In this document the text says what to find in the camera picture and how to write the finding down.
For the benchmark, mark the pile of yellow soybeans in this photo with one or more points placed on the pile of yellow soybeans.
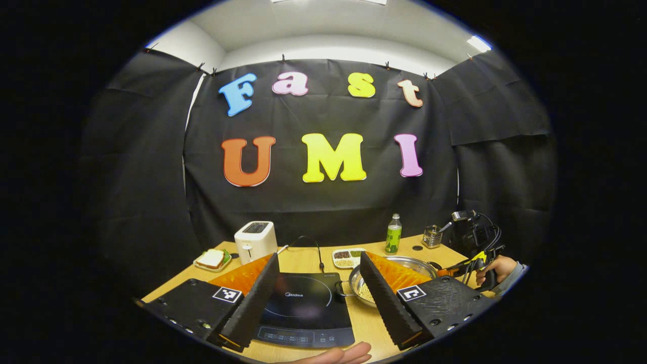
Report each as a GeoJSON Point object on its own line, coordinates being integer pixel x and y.
{"type": "Point", "coordinates": [366, 294]}

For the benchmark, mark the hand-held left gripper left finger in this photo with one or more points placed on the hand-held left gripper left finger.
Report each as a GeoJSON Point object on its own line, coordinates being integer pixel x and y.
{"type": "Point", "coordinates": [255, 301]}

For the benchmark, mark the white toaster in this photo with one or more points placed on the white toaster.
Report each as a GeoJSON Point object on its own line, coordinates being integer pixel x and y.
{"type": "Point", "coordinates": [255, 240]}

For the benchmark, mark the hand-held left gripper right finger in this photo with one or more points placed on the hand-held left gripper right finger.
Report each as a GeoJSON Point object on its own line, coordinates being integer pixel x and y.
{"type": "Point", "coordinates": [384, 303]}

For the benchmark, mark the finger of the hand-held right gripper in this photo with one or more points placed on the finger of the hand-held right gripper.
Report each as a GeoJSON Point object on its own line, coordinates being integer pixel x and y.
{"type": "Point", "coordinates": [455, 270]}

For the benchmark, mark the green label drink bottle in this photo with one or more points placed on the green label drink bottle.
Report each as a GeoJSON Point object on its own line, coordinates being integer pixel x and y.
{"type": "Point", "coordinates": [393, 237]}

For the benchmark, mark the stainless steel pot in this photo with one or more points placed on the stainless steel pot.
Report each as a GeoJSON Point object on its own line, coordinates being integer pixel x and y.
{"type": "Point", "coordinates": [358, 285]}

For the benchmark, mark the sandwich with lettuce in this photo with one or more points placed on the sandwich with lettuce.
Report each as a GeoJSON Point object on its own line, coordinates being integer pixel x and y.
{"type": "Point", "coordinates": [211, 258]}

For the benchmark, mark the metal spoon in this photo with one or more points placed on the metal spoon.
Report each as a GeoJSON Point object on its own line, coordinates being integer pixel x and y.
{"type": "Point", "coordinates": [445, 227]}

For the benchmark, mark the white divided snack tray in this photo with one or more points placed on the white divided snack tray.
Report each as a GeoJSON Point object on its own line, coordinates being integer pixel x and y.
{"type": "Point", "coordinates": [343, 259]}

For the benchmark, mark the black induction cooktop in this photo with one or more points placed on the black induction cooktop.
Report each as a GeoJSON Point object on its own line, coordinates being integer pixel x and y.
{"type": "Point", "coordinates": [303, 313]}

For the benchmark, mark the small ceiling light panel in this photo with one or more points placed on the small ceiling light panel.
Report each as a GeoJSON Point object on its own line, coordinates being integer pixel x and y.
{"type": "Point", "coordinates": [478, 43]}

